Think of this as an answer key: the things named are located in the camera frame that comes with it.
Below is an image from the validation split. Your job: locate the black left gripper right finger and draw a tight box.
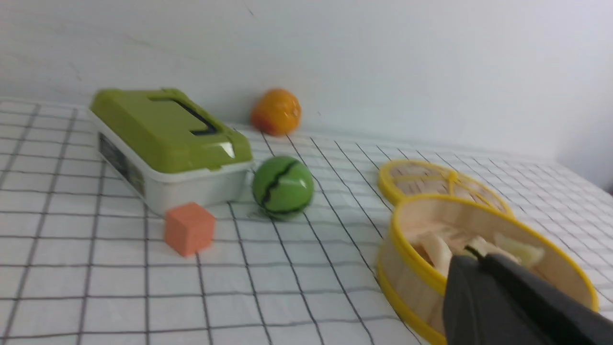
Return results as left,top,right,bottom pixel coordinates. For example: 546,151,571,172
484,254,613,345

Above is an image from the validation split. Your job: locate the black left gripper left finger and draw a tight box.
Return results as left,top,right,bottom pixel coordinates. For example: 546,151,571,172
443,255,555,345

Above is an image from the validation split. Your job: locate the white dumpling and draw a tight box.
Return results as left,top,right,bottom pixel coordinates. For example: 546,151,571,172
418,233,453,278

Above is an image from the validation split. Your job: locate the bamboo steamer tray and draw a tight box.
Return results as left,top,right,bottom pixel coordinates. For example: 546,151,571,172
376,195,600,345

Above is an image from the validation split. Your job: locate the bamboo steamer lid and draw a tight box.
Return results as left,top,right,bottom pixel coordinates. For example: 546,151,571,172
377,159,514,217

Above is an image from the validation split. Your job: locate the green toy watermelon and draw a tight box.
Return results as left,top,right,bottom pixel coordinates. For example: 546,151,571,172
251,156,315,220

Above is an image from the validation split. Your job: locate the orange toy fruit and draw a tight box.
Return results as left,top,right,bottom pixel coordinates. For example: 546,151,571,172
251,88,302,136

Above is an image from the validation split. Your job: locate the orange foam cube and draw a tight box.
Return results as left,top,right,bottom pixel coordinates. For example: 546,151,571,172
164,202,216,257

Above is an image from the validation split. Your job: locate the green lidded white box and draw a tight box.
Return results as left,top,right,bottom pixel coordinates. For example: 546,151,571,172
89,88,254,215

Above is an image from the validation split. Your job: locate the white grid tablecloth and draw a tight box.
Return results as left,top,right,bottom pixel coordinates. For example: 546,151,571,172
0,99,612,345

